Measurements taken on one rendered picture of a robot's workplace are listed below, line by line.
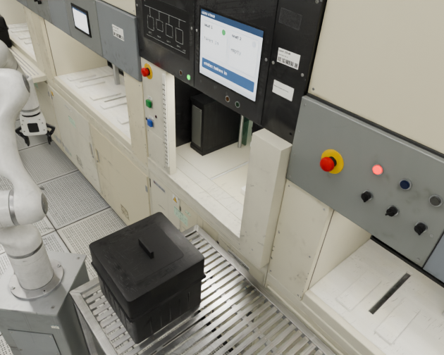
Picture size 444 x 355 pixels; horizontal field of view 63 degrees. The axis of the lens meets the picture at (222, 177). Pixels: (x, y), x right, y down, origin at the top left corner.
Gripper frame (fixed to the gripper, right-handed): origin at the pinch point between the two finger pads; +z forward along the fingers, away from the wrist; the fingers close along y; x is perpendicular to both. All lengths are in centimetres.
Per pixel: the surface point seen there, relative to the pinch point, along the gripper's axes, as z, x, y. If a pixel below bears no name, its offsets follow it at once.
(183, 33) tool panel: -57, -31, 63
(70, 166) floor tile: 101, 125, -10
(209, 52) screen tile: -55, -45, 69
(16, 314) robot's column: 29, -72, -6
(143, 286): 0, -91, 39
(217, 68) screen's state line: -51, -49, 71
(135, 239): 0, -72, 38
